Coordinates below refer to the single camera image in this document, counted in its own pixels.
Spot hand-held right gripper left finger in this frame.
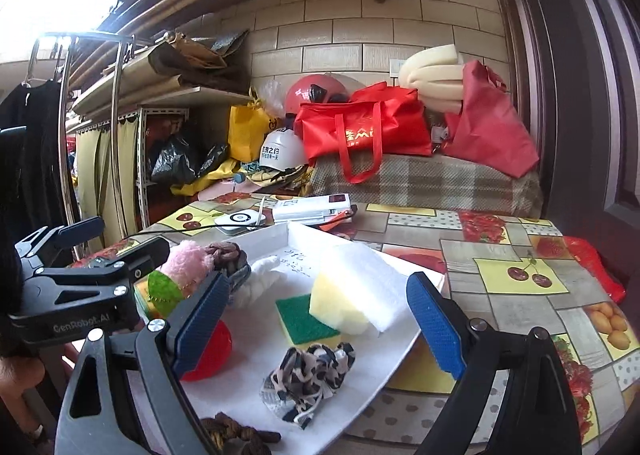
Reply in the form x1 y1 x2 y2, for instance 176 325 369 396
54 270 232 455

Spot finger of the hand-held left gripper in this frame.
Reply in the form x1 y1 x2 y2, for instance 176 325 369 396
14 217 107 270
70 236 172 288

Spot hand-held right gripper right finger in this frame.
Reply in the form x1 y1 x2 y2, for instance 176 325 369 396
405 271 585 455

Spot red plush apple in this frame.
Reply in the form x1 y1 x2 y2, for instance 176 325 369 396
145 271 234 382

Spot pink plush toy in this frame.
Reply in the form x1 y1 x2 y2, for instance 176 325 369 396
159 240 217 297

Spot grey knitted cloth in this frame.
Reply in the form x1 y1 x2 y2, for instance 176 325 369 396
202 241 252 308

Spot thick white foam block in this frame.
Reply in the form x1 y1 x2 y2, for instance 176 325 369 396
320 241 417 334

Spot white cotton gloves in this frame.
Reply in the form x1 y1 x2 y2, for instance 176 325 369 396
232 255 282 310

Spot white cardboard box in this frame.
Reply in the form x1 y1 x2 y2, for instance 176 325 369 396
132 221 447 455

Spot green yellow scouring sponge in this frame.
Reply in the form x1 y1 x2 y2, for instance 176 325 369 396
275 293 342 350

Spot yellow white sponge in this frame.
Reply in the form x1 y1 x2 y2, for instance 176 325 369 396
308 255 383 336

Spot brown braided cord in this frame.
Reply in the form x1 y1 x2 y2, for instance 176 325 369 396
200 411 282 455

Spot leopard print scrunchie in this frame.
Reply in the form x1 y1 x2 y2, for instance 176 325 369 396
259 341 357 431

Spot yellow curtain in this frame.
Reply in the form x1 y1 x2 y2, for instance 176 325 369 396
74 119 142 248

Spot fruit printed tablecloth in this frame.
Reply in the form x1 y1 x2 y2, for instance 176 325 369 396
70 192 631 455

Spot pink hat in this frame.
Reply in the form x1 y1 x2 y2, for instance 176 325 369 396
196 186 237 202

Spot metal shelf rack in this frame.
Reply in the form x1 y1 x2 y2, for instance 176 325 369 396
135 106 193 231

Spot black hanging clothing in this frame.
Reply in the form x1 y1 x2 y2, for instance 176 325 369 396
0 77 81 246

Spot black plastic bag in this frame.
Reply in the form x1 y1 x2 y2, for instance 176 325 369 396
149 134 202 184
196 143 232 176

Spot white round button device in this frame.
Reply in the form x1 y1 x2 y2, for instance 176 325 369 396
214 209 269 236

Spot yellow cloth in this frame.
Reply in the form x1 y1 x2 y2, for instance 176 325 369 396
171 159 312 196

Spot plaid blanket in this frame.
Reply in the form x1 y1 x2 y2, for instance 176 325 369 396
308 151 544 219

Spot yellow bag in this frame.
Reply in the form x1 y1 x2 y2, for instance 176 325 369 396
228 101 274 164

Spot white power bank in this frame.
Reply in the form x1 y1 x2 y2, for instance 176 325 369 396
271 193 354 226

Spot small red plastic bag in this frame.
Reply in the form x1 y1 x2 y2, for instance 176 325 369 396
564 235 627 304

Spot white helmet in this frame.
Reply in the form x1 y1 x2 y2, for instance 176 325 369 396
258 127 309 172

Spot large red plastic bag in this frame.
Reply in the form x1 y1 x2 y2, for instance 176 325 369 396
442 60 542 180

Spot brown paper bags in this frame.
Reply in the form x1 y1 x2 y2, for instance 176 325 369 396
149 29 252 87

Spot red tote bag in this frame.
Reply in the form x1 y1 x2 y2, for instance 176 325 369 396
293 81 434 184

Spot red helmet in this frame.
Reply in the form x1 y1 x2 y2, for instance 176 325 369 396
284 74 352 116

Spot cream foam roll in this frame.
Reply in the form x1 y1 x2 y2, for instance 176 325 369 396
398 43 469 114

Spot brown panelled door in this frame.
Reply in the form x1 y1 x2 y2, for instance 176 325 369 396
480 0 640 296

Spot thin black cable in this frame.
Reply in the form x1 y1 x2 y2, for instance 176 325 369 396
124 221 223 240

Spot metal tube rail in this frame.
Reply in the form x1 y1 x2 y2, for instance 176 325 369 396
27 32 138 256

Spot orange strap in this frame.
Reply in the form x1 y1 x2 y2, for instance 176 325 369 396
320 211 357 232

